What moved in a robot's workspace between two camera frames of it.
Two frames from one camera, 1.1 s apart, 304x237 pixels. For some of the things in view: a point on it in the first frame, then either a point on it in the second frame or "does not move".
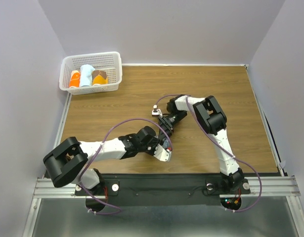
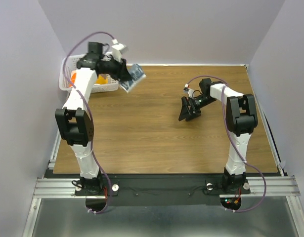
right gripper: (163, 120) to (185, 110)
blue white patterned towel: (166, 143) to (137, 75)
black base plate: (151, 189) does not move
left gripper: (155, 142) to (122, 72)
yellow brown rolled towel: (99, 77) does not move
